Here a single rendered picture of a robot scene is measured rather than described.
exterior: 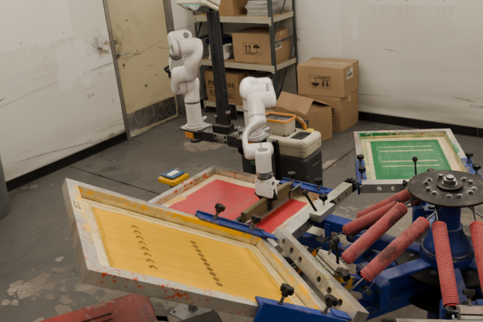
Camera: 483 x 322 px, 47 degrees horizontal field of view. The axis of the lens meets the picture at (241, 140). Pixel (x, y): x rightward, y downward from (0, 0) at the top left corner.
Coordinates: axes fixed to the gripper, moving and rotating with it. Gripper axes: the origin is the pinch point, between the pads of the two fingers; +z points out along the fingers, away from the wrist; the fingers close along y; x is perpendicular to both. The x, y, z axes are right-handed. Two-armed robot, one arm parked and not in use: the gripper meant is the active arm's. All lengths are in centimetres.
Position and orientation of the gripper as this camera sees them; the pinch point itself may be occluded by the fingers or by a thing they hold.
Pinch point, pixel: (267, 205)
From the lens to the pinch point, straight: 266.6
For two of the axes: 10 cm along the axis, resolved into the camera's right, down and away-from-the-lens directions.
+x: -6.2, 3.3, -7.1
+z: 0.9, 9.3, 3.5
